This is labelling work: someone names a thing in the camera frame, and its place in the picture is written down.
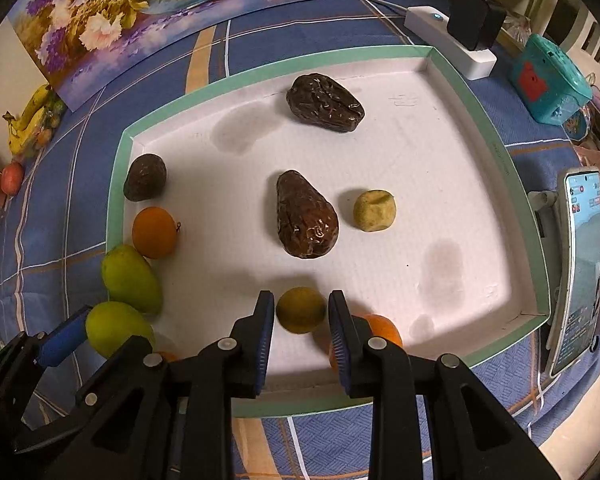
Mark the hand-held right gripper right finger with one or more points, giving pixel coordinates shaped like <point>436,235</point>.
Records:
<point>341,347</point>

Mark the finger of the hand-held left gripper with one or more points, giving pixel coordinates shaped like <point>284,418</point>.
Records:
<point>105,375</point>
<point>62,342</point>

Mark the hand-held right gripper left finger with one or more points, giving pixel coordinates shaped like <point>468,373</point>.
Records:
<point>265,342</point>

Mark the large orange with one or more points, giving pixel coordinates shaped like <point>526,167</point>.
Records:
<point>382,332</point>

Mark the round olive green fruit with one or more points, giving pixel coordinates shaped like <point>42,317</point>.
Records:
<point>301,310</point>

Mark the green mango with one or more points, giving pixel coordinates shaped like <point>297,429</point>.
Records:
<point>117,327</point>
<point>131,277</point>

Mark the small orange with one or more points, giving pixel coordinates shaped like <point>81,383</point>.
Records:
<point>168,356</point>

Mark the large dark brown avocado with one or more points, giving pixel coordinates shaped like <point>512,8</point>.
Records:
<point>307,215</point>

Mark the wrinkled yellow fruit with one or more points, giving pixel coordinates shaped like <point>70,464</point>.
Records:
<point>375,210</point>

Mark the mandarin orange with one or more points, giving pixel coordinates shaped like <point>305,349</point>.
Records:
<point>153,232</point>

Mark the small round dark avocado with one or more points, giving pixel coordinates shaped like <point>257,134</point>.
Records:
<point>145,177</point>

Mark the white tray with green rim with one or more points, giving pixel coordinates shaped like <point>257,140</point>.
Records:
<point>330,160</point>

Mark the wrinkled dark brown avocado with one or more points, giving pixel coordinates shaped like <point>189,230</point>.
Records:
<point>325,103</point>

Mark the blue plaid tablecloth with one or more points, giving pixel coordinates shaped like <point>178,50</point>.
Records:
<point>50,220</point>

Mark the red apple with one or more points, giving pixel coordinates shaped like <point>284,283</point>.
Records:
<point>11,178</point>

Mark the banana bunch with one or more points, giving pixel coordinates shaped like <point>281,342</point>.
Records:
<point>30,120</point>

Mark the grey phone stand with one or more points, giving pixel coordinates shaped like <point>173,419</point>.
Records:
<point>545,215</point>

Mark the smartphone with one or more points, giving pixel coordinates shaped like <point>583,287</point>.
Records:
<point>582,270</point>

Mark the white power strip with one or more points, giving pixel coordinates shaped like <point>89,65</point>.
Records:
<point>447,37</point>

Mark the floral painting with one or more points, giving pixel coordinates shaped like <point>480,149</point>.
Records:
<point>145,15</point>

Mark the teal toy box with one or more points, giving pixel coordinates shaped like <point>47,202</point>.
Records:
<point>550,80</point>

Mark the black power adapter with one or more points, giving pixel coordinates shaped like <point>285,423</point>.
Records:
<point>476,17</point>

